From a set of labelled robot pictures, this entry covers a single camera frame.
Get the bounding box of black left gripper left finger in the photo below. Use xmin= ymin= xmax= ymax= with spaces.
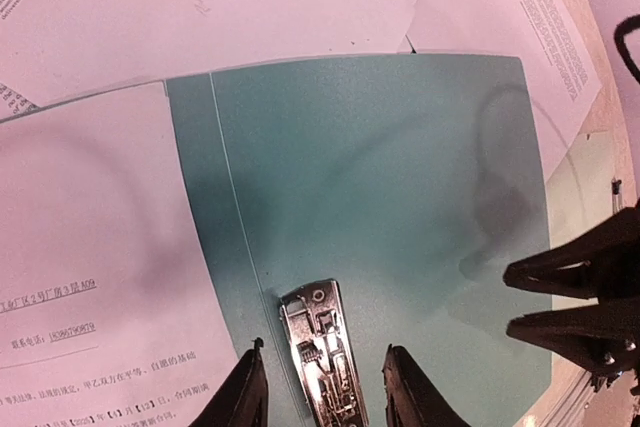
xmin=189 ymin=337 xmax=269 ymax=427

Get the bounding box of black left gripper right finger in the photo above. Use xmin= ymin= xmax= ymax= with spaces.
xmin=382 ymin=344 xmax=468 ymax=427

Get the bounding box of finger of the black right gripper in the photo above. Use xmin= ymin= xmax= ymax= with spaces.
xmin=506 ymin=306 xmax=639 ymax=377
xmin=503 ymin=206 xmax=639 ymax=301

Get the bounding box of metal folder clip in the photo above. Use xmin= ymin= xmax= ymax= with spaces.
xmin=279 ymin=279 xmax=369 ymax=426

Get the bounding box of printed paper sheet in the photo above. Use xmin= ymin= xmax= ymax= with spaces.
xmin=1 ymin=83 xmax=237 ymax=426

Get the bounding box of dark green folder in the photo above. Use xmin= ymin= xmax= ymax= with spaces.
xmin=166 ymin=54 xmax=551 ymax=426

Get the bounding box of printed paper stack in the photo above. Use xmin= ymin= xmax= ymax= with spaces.
xmin=1 ymin=0 xmax=417 ymax=106

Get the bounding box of blank white paper sheet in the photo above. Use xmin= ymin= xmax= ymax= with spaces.
xmin=408 ymin=0 xmax=601 ymax=176

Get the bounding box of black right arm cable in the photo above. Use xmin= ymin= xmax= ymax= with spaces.
xmin=612 ymin=14 xmax=640 ymax=86

